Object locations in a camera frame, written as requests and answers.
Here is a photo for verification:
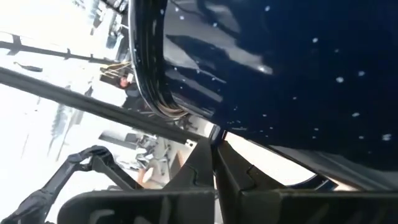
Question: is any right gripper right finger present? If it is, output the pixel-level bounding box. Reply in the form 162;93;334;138
215;140;285;191

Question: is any person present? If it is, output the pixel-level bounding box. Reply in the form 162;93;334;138
119;76;142;110

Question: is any dark blue speckled enamel mug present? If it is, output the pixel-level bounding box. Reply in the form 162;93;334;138
128;0;398;191

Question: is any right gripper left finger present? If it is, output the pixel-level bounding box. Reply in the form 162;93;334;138
163;138;215;190

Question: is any black metal wire rack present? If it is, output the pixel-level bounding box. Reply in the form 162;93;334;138
0;66;203;146

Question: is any black overhead frame bar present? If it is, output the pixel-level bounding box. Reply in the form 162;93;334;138
0;33;118;67

